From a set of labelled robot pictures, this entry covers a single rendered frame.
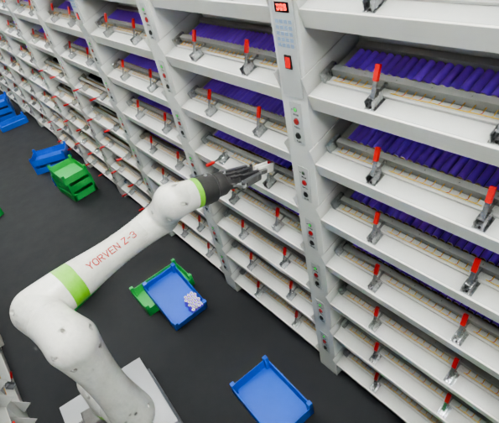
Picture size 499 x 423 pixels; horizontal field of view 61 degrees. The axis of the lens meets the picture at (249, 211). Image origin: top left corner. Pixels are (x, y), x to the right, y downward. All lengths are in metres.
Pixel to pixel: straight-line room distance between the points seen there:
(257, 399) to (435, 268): 1.10
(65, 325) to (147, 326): 1.32
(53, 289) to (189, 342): 1.15
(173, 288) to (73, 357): 1.37
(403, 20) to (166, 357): 1.81
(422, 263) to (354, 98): 0.45
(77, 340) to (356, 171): 0.78
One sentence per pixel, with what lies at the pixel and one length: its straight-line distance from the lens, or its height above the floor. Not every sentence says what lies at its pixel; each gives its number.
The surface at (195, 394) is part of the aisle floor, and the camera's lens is 2.07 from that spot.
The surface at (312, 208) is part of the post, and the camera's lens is 1.30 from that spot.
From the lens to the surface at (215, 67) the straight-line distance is 1.38.
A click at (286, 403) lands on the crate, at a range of 1.96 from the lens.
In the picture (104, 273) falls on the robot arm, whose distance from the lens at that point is 1.24.
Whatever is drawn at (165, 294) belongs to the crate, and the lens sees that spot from 2.38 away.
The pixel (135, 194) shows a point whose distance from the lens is 3.17.
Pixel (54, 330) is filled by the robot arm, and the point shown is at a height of 1.02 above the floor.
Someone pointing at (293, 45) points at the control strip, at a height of 1.41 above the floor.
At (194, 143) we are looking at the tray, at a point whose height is 0.92.
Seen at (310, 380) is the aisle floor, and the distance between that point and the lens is 2.00.
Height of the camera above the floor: 1.74
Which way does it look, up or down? 38 degrees down
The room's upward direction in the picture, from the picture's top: 13 degrees counter-clockwise
